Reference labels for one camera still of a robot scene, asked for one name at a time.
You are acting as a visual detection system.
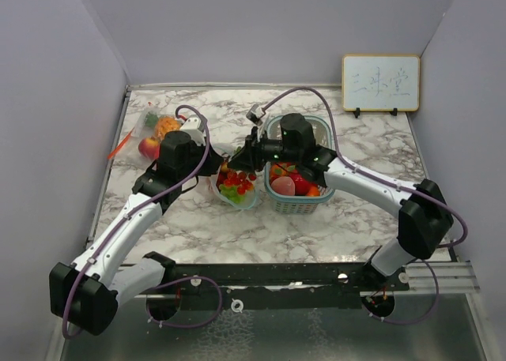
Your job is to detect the purple cable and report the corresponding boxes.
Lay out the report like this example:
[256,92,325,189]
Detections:
[62,105,223,340]
[262,86,470,325]

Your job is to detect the blue plastic strip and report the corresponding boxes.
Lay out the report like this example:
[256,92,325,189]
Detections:
[208,144,259,210]

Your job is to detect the red toy strawberries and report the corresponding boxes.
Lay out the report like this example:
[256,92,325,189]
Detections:
[217,161,237,187]

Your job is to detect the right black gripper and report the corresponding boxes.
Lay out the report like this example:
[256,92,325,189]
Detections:
[228,127,300,175]

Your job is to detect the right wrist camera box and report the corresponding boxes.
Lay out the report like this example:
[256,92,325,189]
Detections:
[246,104,266,126]

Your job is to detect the green toy grapes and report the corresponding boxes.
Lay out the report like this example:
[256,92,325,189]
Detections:
[219,185,247,205]

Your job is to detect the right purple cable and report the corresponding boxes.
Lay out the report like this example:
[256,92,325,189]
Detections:
[262,86,470,325]

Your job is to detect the small whiteboard with stand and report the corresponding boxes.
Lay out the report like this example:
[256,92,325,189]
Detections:
[342,54,421,116]

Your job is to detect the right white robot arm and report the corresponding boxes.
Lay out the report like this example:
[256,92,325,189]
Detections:
[228,114,454,291]

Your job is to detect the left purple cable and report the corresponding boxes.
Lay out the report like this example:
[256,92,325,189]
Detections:
[62,105,223,340]

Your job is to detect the clear zip top bag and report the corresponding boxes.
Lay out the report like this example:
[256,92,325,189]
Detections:
[108,102,187,166]

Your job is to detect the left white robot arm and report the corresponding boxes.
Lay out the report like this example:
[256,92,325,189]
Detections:
[49,128,222,340]

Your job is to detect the orange toy pineapple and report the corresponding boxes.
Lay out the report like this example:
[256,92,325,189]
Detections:
[145,112,182,141]

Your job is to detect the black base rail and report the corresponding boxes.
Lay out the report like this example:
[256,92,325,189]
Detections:
[143,251,409,310]

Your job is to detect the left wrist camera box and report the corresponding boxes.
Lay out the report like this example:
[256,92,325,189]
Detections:
[180,115,206,146]

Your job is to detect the light blue plastic basket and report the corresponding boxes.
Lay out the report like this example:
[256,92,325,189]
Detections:
[263,115,334,214]

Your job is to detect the red toy cherries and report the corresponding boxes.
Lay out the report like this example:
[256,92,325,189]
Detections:
[234,171,255,192]

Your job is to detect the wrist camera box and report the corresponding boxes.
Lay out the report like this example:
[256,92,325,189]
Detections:
[246,104,266,126]
[180,115,206,146]

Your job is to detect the red toy apple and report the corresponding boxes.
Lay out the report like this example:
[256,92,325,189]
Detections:
[138,137,160,160]

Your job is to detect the pink toy peach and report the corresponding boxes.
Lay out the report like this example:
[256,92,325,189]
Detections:
[270,176,296,196]

